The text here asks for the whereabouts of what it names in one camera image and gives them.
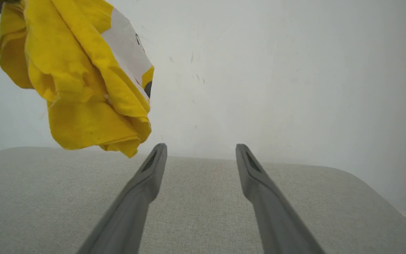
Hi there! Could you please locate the yellow garment with white print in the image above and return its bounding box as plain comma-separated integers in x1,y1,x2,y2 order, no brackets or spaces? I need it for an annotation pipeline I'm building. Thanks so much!
0,0,155,158

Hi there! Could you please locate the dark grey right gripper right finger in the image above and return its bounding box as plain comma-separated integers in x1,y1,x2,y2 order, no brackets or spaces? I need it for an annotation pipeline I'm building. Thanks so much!
235,144,325,254

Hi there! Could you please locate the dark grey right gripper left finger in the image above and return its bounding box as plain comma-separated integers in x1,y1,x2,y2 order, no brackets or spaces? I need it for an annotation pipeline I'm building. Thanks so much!
76,143,168,254

